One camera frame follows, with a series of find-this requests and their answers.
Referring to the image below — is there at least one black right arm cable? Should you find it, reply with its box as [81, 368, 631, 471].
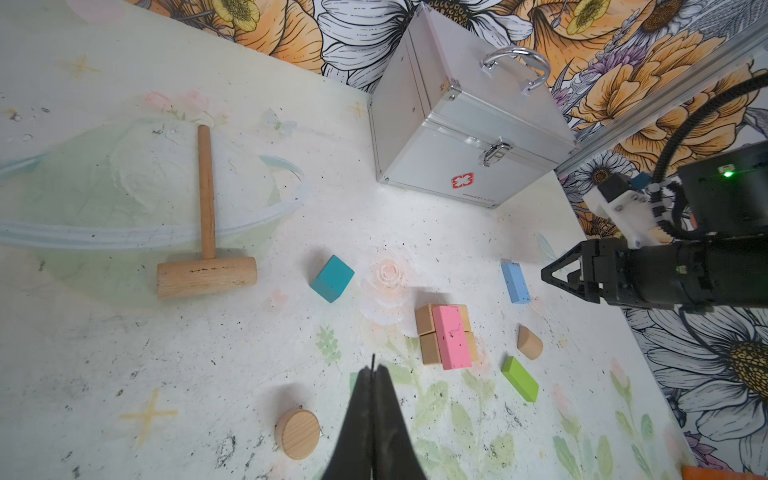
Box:
[650, 70, 768, 241]

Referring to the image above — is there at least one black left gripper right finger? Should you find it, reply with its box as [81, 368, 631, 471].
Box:
[374, 365, 426, 480]

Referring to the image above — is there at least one quarter round wood block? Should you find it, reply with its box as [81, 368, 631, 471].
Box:
[517, 325, 544, 361]

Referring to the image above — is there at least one natural wood arch block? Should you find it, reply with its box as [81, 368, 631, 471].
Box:
[415, 303, 472, 336]

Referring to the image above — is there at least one natural wood rectangular block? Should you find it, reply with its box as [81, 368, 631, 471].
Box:
[419, 331, 479, 365]

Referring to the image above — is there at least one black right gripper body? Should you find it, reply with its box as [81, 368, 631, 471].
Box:
[590, 236, 767, 309]

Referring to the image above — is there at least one green wood block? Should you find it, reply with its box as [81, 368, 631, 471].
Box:
[501, 356, 540, 403]

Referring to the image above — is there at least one silver aluminium first aid case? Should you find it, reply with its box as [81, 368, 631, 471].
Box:
[369, 6, 575, 208]

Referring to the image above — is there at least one light blue wood block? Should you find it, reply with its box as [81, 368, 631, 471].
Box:
[501, 259, 531, 304]

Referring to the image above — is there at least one aluminium corner frame post right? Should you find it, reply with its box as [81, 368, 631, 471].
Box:
[555, 18, 767, 175]

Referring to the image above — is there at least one pink wood block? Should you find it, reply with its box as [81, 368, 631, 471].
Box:
[432, 305, 473, 370]

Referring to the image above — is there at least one wood cylinder block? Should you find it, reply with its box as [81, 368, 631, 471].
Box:
[275, 409, 321, 460]

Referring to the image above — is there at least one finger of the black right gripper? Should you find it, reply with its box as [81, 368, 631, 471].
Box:
[541, 272, 600, 303]
[541, 242, 596, 282]

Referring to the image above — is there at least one teal wood cube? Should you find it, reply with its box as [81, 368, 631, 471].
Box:
[310, 255, 354, 303]

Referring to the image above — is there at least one orange pill bottle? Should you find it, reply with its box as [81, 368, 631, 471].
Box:
[682, 466, 767, 480]

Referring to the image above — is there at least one clear plastic bowl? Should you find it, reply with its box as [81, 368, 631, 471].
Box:
[1, 118, 308, 307]

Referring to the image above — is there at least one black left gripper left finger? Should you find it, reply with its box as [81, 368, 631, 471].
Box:
[322, 366, 374, 480]

